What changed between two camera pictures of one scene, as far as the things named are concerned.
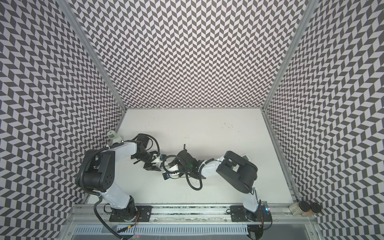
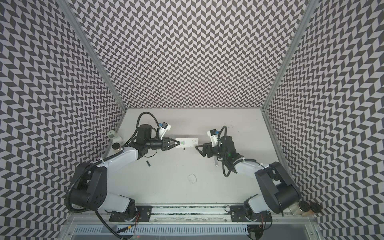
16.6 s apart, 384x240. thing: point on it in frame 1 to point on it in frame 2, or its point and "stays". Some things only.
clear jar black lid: [297, 209] stays
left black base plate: [143, 214] stays
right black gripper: [173, 167] to [208, 149]
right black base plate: [239, 214] stays
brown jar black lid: [315, 208] stays
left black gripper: [149, 167] to [166, 143]
